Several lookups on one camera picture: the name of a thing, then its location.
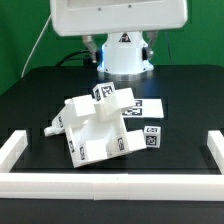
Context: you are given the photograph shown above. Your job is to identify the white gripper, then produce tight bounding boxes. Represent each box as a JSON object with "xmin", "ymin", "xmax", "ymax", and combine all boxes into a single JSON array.
[{"xmin": 49, "ymin": 0, "xmax": 188, "ymax": 63}]

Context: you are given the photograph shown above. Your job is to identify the white chair nut cube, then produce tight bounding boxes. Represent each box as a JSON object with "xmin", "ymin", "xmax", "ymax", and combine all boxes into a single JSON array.
[
  {"xmin": 93, "ymin": 82, "xmax": 115, "ymax": 101},
  {"xmin": 144, "ymin": 126, "xmax": 161, "ymax": 148}
]

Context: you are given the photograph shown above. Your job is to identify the white chair back frame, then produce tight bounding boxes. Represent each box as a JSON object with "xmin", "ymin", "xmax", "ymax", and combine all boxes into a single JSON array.
[{"xmin": 44, "ymin": 88, "xmax": 135, "ymax": 136}]

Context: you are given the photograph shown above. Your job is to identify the white chair seat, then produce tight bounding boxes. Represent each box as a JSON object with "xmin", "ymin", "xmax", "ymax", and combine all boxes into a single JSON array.
[{"xmin": 65, "ymin": 116, "xmax": 128, "ymax": 167}]

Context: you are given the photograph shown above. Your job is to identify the white right fence bar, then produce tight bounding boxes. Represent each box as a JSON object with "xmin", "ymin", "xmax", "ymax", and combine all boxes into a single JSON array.
[{"xmin": 207, "ymin": 130, "xmax": 224, "ymax": 175}]

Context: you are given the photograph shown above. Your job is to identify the white left fence bar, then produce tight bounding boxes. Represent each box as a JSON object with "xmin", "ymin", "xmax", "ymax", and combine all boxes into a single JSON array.
[{"xmin": 0, "ymin": 130, "xmax": 28, "ymax": 173}]

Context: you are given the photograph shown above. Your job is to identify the black cable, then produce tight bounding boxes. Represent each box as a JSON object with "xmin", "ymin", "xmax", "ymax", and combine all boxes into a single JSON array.
[{"xmin": 54, "ymin": 48, "xmax": 93, "ymax": 68}]

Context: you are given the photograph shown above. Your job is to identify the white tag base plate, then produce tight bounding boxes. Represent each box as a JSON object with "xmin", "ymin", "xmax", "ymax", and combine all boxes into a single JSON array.
[{"xmin": 123, "ymin": 99, "xmax": 164, "ymax": 118}]

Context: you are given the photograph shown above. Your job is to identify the white cable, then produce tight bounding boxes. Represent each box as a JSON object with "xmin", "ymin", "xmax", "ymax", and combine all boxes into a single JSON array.
[{"xmin": 21, "ymin": 14, "xmax": 54, "ymax": 79}]

